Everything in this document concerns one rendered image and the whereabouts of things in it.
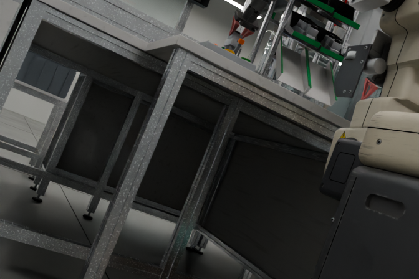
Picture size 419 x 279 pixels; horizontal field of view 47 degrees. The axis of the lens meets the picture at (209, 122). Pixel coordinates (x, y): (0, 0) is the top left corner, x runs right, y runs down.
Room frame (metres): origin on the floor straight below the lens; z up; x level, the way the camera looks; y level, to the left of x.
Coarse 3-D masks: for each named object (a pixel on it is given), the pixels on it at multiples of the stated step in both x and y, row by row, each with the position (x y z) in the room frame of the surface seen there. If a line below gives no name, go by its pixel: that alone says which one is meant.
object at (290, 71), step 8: (280, 40) 2.06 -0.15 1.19; (280, 48) 2.02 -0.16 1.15; (288, 48) 2.11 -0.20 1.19; (280, 56) 1.98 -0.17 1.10; (288, 56) 2.07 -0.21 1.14; (296, 56) 2.10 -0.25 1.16; (304, 56) 2.07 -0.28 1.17; (280, 64) 1.94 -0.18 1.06; (288, 64) 2.02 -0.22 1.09; (296, 64) 2.05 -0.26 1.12; (304, 64) 2.04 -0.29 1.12; (280, 72) 1.90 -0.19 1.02; (288, 72) 1.98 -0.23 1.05; (296, 72) 2.01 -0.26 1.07; (304, 72) 2.00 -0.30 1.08; (280, 80) 1.91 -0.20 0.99; (288, 80) 1.94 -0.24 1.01; (296, 80) 1.97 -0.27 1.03; (304, 80) 1.97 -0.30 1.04; (296, 88) 1.93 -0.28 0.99; (304, 88) 1.94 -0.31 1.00
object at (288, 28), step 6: (294, 12) 2.15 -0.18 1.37; (294, 18) 2.17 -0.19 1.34; (300, 18) 2.17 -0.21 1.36; (306, 18) 2.17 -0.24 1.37; (288, 24) 2.02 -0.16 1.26; (294, 24) 2.18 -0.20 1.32; (312, 24) 2.11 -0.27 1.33; (288, 30) 1.99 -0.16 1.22; (294, 36) 1.93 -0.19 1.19; (300, 36) 1.93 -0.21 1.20; (306, 36) 1.93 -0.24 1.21; (306, 42) 1.94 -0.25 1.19; (312, 42) 1.94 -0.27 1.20; (318, 42) 1.94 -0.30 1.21; (318, 48) 1.96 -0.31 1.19
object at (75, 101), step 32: (96, 96) 3.23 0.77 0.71; (128, 96) 3.26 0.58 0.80; (64, 128) 2.83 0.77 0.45; (96, 128) 3.26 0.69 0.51; (192, 128) 3.51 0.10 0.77; (64, 160) 3.22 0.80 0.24; (96, 160) 3.29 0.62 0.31; (160, 160) 3.46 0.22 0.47; (192, 160) 3.55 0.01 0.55; (160, 192) 3.49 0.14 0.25
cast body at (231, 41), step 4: (236, 32) 1.90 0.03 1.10; (228, 36) 1.92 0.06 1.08; (232, 36) 1.89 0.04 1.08; (236, 36) 1.90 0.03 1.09; (240, 36) 1.90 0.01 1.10; (228, 40) 1.91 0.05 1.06; (232, 40) 1.88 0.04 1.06; (236, 40) 1.89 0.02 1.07; (224, 44) 1.93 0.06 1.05; (228, 44) 1.89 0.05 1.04; (232, 44) 1.88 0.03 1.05; (236, 44) 1.89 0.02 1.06
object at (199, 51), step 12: (180, 36) 1.24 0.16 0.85; (156, 48) 1.41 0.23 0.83; (168, 48) 1.33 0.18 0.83; (192, 48) 1.26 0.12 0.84; (204, 48) 1.27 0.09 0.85; (168, 60) 1.52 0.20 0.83; (204, 60) 1.31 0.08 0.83; (216, 60) 1.29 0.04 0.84; (228, 60) 1.30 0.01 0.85; (228, 72) 1.33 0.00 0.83; (240, 72) 1.32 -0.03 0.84; (252, 72) 1.33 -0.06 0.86; (252, 84) 1.37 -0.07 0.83; (264, 84) 1.35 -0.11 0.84; (276, 84) 1.37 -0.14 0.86; (276, 96) 1.39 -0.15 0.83; (288, 96) 1.39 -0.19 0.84; (300, 96) 1.40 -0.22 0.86; (300, 108) 1.44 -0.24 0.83; (312, 108) 1.42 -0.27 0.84; (324, 108) 1.44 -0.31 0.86; (288, 120) 1.76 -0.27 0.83; (324, 120) 1.47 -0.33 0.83; (336, 120) 1.46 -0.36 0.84
